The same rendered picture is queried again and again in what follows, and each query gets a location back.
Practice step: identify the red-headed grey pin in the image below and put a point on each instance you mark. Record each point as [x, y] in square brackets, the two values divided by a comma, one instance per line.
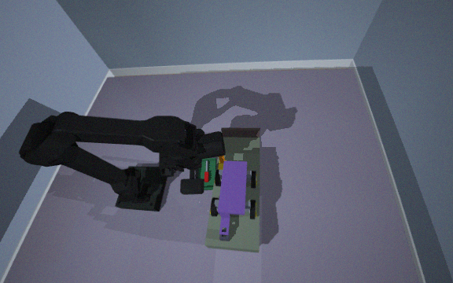
[206, 174]

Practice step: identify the yellow wedge chock with orange handle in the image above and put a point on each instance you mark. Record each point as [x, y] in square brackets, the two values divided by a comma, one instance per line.
[221, 161]

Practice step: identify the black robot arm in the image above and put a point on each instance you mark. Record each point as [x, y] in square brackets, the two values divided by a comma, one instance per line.
[53, 142]

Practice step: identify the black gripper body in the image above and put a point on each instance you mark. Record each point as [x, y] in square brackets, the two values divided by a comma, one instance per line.
[192, 185]

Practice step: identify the green tray floor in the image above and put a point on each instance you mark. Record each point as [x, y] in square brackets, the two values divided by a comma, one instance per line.
[211, 171]

